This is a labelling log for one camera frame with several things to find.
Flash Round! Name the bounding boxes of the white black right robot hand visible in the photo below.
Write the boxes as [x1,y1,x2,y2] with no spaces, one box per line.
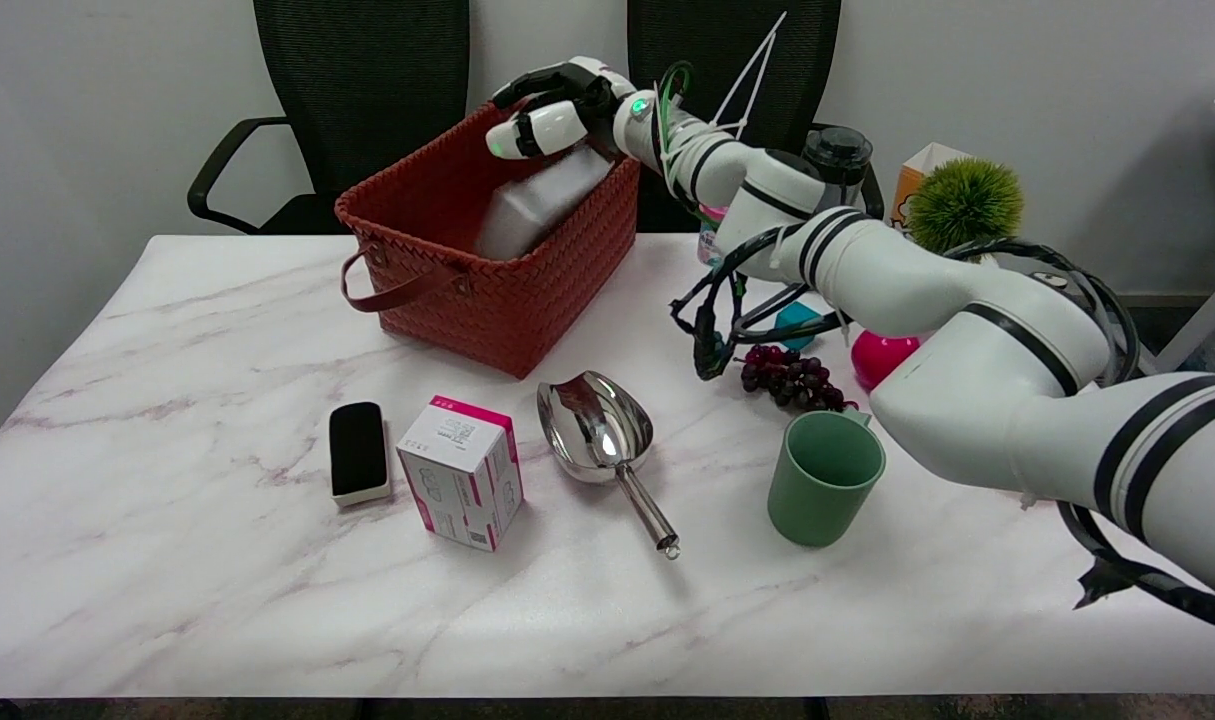
[486,57,639,161]

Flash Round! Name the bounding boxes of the purple grape bunch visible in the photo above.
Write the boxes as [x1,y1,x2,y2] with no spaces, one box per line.
[738,344,859,415]

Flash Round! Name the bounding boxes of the black whiteboard eraser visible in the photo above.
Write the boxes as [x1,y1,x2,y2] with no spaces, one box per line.
[328,401,393,507]

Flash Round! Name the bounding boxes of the orange white carton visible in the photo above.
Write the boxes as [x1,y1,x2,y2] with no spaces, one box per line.
[888,143,974,237]

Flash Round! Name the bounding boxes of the clear bottle pink cap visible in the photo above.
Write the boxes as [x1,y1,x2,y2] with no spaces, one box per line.
[696,204,730,268]

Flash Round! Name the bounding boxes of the white book box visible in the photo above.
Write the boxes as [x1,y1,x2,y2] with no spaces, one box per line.
[474,147,617,263]

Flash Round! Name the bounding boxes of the white side table frame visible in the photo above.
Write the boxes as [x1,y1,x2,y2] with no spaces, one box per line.
[1152,97,1215,377]

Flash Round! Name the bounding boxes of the red woven basket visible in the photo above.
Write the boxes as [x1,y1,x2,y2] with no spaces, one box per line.
[334,97,643,380]

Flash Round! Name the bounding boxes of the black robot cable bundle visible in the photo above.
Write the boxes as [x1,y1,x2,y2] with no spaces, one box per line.
[669,224,1215,641]

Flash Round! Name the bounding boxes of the teal cube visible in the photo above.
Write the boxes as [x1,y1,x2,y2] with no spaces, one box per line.
[774,301,824,352]

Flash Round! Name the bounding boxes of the green mug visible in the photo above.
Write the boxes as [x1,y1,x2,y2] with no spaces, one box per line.
[766,410,888,549]

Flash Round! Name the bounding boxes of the black mesh chair with armrest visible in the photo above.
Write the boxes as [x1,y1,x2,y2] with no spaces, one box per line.
[187,0,471,237]

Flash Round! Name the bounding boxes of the pink bowl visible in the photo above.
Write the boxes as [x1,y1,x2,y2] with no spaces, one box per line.
[850,330,924,393]

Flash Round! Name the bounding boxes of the pink white cardboard box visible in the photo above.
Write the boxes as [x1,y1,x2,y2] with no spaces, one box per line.
[396,395,525,553]

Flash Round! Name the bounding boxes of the green ball plant white pot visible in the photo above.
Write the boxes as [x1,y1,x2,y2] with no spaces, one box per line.
[904,157,1026,267]

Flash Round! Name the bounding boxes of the shiny metal scoop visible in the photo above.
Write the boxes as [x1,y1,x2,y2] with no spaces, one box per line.
[536,371,682,561]

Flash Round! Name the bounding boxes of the dark blender jar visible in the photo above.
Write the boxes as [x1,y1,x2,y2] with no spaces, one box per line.
[801,125,875,213]

